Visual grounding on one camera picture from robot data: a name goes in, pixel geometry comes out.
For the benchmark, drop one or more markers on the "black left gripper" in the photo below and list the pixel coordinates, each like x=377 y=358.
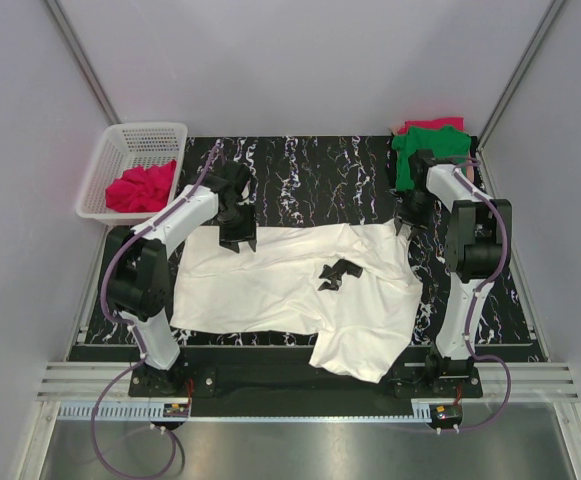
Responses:
x=237 y=235

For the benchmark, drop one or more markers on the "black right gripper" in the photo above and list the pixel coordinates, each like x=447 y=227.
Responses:
x=409 y=220

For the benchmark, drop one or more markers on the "white printed t-shirt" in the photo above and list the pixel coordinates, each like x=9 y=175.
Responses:
x=349 y=285

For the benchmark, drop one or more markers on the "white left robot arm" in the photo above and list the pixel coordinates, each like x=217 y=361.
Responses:
x=136 y=288

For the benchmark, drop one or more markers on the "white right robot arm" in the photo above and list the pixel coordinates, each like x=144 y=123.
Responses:
x=478 y=249

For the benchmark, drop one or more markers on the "folded peach t-shirt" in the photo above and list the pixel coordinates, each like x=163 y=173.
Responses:
x=469 y=168

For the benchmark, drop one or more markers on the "folded green t-shirt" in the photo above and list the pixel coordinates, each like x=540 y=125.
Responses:
x=447 y=141

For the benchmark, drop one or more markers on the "folded red t-shirt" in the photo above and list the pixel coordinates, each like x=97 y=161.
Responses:
x=434 y=124

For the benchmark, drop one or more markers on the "crumpled pink t-shirt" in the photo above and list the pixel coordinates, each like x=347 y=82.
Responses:
x=141 y=190

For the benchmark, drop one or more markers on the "left controller board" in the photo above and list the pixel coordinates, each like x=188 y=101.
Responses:
x=176 y=410

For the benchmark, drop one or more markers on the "controller board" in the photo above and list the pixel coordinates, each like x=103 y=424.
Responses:
x=452 y=413
x=176 y=410

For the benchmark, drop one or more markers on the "right controller board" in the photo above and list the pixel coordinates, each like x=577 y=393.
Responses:
x=452 y=413

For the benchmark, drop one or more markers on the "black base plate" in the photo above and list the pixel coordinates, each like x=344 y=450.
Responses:
x=278 y=382

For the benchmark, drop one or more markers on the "aluminium rail frame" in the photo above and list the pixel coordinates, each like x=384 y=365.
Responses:
x=525 y=426

